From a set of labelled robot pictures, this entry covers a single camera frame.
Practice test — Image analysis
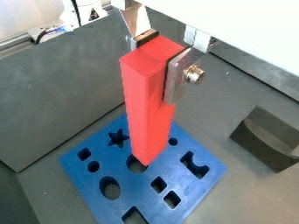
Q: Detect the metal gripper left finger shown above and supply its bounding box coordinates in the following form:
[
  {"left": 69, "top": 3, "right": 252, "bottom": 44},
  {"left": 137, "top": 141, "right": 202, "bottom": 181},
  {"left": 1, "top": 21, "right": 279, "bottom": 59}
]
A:
[{"left": 116, "top": 3, "right": 158, "bottom": 51}]

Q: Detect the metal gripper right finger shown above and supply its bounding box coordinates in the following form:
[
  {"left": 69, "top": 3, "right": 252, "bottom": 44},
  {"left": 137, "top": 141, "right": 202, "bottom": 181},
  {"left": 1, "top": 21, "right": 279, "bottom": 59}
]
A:
[{"left": 162, "top": 25, "right": 217, "bottom": 105}]

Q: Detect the red rectangular block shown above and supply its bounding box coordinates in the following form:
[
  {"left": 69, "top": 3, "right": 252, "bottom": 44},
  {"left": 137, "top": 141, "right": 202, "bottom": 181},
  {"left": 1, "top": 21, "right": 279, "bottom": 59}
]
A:
[{"left": 118, "top": 36, "right": 182, "bottom": 165}]

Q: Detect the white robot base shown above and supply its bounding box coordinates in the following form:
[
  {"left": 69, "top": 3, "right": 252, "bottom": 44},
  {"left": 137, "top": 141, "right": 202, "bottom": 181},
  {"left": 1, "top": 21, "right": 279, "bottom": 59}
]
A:
[{"left": 60, "top": 0, "right": 108, "bottom": 32}]

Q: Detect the dark grey foam mat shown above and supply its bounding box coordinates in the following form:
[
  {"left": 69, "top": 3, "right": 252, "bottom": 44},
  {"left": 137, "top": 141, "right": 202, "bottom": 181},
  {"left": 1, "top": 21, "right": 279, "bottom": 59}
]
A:
[{"left": 0, "top": 15, "right": 126, "bottom": 172}]

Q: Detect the black curved block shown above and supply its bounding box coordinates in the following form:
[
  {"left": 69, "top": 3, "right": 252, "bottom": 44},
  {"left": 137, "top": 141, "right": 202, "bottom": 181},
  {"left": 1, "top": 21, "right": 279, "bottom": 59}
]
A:
[{"left": 229, "top": 106, "right": 299, "bottom": 172}]

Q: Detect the blue shape sorter board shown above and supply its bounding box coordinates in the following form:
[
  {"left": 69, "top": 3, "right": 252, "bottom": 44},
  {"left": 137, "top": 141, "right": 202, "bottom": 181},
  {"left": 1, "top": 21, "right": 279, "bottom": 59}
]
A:
[{"left": 60, "top": 115, "right": 226, "bottom": 224}]

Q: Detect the black cable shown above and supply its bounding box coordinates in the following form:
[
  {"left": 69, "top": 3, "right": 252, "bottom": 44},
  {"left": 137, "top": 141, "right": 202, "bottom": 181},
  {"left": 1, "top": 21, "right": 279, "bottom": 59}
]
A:
[{"left": 33, "top": 0, "right": 81, "bottom": 46}]

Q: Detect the aluminium frame rail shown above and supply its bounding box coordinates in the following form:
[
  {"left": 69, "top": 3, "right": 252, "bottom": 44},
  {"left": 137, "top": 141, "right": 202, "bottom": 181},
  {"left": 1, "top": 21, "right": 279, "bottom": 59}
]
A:
[{"left": 0, "top": 24, "right": 61, "bottom": 60}]

